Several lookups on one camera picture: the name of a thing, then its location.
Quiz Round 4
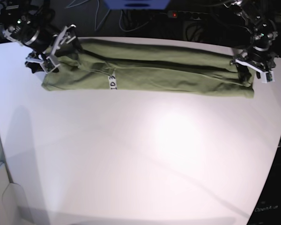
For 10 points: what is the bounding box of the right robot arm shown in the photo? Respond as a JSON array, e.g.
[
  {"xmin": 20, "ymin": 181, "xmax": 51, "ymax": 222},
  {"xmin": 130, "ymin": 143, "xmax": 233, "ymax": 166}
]
[{"xmin": 0, "ymin": 0, "xmax": 78, "ymax": 74}]

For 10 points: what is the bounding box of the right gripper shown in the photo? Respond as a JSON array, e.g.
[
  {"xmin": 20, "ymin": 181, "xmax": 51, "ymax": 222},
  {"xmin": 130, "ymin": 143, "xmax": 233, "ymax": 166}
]
[{"xmin": 21, "ymin": 24, "xmax": 83, "ymax": 73}]

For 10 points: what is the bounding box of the black OpenArm base box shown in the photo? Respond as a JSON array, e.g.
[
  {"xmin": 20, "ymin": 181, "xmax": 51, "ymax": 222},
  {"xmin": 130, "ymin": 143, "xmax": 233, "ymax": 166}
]
[{"xmin": 247, "ymin": 147, "xmax": 281, "ymax": 225}]

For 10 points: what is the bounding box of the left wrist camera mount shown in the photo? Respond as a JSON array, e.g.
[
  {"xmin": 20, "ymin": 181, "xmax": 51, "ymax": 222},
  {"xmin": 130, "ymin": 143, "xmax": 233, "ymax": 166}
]
[{"xmin": 231, "ymin": 54, "xmax": 276, "ymax": 83}]

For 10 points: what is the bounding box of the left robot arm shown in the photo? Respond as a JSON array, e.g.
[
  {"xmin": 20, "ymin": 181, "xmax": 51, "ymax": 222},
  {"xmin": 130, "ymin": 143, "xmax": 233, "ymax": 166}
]
[{"xmin": 224, "ymin": 0, "xmax": 278, "ymax": 83}]

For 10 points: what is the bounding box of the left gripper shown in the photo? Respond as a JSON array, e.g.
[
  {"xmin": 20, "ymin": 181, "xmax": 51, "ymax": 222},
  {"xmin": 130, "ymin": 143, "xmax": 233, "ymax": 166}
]
[{"xmin": 237, "ymin": 47, "xmax": 276, "ymax": 84}]

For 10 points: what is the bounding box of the green T-shirt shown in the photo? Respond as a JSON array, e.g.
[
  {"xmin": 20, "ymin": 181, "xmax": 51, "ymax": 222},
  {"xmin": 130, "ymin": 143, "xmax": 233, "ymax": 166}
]
[{"xmin": 42, "ymin": 39, "xmax": 254, "ymax": 98}]

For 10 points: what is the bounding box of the blue box at top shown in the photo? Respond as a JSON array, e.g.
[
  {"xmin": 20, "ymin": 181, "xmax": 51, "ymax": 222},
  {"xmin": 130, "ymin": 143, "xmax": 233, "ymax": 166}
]
[{"xmin": 104, "ymin": 0, "xmax": 170, "ymax": 10}]

